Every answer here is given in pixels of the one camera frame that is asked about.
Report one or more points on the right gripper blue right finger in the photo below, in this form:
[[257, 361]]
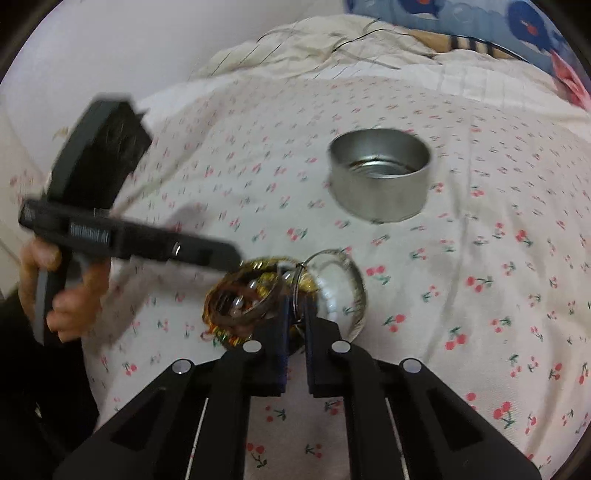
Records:
[[402, 421]]

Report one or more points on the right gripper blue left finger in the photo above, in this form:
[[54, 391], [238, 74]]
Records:
[[191, 421]]

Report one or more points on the silver bangle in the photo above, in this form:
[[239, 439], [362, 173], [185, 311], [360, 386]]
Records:
[[334, 284]]

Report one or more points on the person's left hand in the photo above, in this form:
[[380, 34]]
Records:
[[74, 310]]

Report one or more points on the cherry print bed sheet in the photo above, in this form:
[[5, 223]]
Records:
[[489, 285]]

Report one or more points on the round silver metal tin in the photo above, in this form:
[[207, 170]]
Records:
[[380, 175]]

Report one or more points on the cream striped duvet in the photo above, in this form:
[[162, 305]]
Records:
[[351, 45]]

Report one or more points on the pink cloth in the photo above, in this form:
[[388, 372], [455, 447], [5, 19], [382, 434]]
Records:
[[571, 84]]

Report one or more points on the black camera box left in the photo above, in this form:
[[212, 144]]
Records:
[[104, 147]]

